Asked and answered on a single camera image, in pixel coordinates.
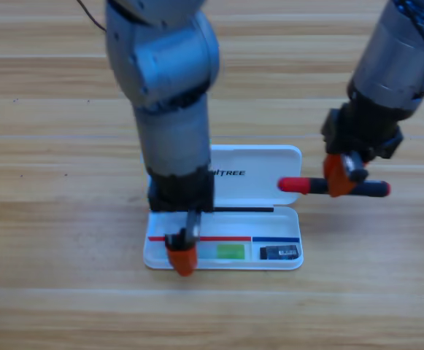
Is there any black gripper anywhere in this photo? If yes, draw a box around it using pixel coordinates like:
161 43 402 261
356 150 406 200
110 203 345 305
320 101 404 198
147 167 215 277

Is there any red and black marker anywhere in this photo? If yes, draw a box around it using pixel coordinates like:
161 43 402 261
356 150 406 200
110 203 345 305
277 176 391 198

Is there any white Unitree pencil case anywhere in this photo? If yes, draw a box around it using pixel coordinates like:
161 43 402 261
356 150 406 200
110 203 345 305
142 144 304 271

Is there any eraser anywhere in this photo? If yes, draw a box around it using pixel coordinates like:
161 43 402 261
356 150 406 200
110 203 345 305
258 246 300 261

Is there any thin dark arm cable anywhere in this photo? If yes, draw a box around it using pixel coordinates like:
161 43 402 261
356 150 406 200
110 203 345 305
76 0 107 32

